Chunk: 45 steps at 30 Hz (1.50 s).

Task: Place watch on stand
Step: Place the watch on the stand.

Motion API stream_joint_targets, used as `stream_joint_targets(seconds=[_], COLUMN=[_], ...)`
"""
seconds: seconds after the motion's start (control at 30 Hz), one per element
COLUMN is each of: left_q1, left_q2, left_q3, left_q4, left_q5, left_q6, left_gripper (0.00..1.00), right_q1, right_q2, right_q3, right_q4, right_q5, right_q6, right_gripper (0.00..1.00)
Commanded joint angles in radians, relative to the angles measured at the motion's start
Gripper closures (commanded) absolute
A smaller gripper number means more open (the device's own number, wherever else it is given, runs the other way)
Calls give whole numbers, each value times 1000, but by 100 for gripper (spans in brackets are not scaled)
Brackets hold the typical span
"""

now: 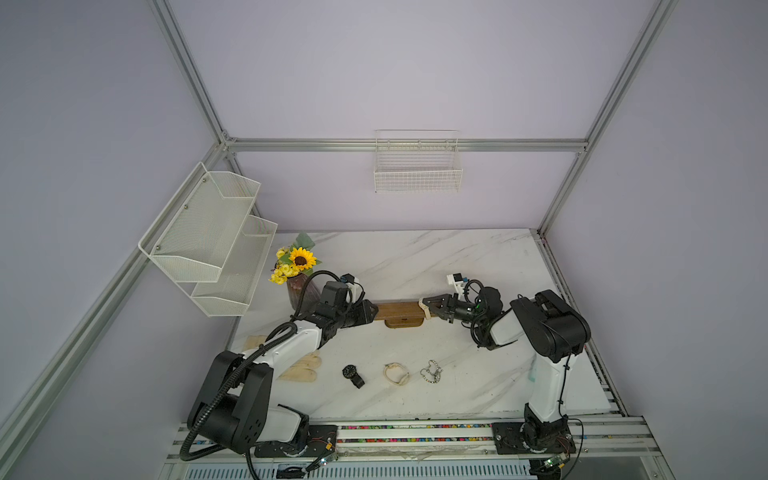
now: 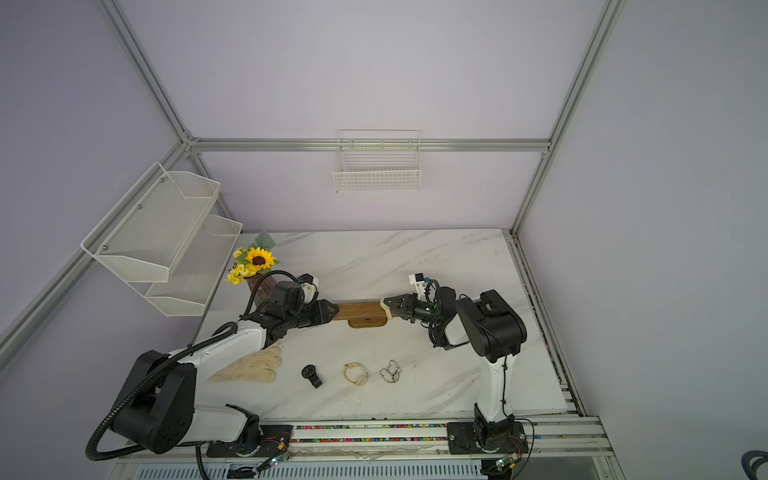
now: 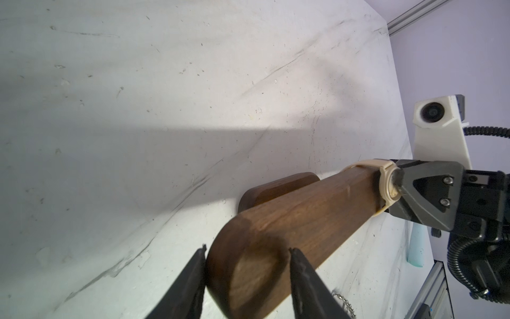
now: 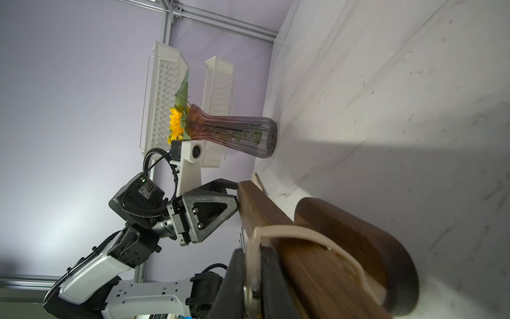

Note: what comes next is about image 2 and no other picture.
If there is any upper white mesh shelf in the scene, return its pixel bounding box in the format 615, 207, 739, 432
81, 163, 220, 283

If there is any lower white mesh shelf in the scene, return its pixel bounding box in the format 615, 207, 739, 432
131, 215, 242, 317

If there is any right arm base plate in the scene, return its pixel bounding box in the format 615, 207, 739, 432
446, 422, 529, 455

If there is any black wrist watch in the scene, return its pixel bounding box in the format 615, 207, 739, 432
301, 364, 322, 389

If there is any white perforated cable tray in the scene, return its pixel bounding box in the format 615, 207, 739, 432
134, 460, 487, 480

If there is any white wire wall basket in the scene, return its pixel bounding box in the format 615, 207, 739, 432
333, 129, 422, 194

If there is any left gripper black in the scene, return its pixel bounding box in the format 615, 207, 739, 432
287, 299, 339, 330

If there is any white mesh shelf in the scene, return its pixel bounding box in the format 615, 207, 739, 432
81, 163, 220, 283
131, 215, 242, 317

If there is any yellow sunflower bouquet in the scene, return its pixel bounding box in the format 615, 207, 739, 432
225, 231, 280, 285

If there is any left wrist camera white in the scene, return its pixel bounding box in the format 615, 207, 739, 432
297, 273, 319, 305

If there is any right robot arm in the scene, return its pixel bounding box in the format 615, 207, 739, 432
380, 276, 530, 455

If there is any wooden watch stand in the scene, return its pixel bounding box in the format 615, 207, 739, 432
333, 301, 389, 329

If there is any purple glass vase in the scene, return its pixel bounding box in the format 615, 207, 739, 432
246, 273, 278, 300

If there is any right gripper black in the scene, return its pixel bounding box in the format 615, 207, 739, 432
385, 294, 443, 325

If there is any black chair part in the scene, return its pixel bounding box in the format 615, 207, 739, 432
740, 450, 768, 480

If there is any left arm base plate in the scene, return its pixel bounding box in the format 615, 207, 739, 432
206, 424, 294, 458

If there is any cream strap wrist watch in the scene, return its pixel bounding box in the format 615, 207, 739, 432
380, 298, 393, 320

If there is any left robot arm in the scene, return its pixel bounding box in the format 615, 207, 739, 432
85, 270, 340, 461

